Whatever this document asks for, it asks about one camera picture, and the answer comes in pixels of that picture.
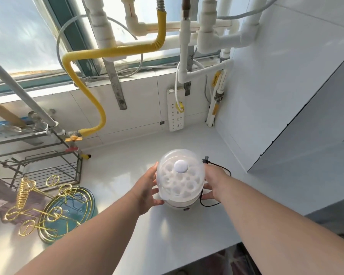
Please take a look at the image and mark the person's left hand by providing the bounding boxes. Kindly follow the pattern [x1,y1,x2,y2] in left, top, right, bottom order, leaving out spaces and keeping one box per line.
[131,162,165,216]

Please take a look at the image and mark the person's right hand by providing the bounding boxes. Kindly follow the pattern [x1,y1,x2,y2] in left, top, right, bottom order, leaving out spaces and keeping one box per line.
[201,164,229,205]

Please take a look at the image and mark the white egg steamer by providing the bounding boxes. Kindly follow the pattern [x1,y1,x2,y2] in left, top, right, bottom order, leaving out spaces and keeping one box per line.
[156,149,206,211]

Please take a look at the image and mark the person's right forearm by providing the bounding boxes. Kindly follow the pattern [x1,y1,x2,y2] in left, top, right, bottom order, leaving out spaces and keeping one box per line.
[213,175,344,275]

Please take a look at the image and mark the person's left forearm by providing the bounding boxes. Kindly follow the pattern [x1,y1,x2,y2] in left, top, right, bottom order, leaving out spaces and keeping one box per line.
[14,191,141,275]

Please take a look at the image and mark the teal round plate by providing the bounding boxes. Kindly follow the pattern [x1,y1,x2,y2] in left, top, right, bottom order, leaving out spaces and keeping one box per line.
[37,186,96,244]

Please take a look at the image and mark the white power strip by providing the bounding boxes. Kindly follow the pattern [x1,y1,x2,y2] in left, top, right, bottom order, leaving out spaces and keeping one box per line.
[167,87,186,132]

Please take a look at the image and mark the yellow tagged pipe valve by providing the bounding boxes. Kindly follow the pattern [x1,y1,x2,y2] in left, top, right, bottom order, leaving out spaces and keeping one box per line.
[205,69,227,127]

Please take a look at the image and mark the grey range hood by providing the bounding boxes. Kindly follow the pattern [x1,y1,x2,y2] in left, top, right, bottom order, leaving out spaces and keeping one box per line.
[247,47,344,235]

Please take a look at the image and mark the white water pipes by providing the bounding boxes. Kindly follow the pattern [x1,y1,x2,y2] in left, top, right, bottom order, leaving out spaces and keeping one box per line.
[82,0,261,96]

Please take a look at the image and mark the grey metal pipe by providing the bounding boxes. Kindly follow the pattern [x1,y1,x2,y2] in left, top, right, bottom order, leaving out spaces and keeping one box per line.
[0,53,65,136]

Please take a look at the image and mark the black power cord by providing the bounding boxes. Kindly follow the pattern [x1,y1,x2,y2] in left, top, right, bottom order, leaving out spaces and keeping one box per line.
[200,159,232,207]

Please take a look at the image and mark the yellow handled gas valve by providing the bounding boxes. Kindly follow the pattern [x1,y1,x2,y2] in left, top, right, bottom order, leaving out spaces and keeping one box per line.
[64,131,92,161]

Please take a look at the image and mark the black wire rack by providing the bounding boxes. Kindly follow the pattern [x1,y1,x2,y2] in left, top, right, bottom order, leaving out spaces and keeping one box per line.
[0,131,83,192]

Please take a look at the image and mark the gold wire egg holder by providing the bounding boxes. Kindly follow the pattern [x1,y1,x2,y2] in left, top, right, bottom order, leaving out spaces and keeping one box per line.
[5,175,93,239]

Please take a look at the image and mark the metal bracket strip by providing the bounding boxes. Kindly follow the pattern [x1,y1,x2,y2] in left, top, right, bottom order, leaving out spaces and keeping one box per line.
[104,58,128,110]

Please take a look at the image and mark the white cable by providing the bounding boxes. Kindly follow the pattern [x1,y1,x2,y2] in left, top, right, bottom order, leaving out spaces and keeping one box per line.
[175,59,204,112]

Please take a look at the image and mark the yellow gas hose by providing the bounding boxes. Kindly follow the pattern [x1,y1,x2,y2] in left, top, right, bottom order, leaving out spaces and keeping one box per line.
[62,11,167,138]

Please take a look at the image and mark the grey cable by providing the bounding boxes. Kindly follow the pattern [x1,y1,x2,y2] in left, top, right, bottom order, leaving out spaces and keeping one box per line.
[56,15,178,81]

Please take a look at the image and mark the wooden handle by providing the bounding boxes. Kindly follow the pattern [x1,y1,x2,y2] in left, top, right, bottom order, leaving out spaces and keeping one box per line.
[0,102,27,129]

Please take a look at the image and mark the window frame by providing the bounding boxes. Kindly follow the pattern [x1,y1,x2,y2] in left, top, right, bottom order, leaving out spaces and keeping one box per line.
[0,0,221,96]

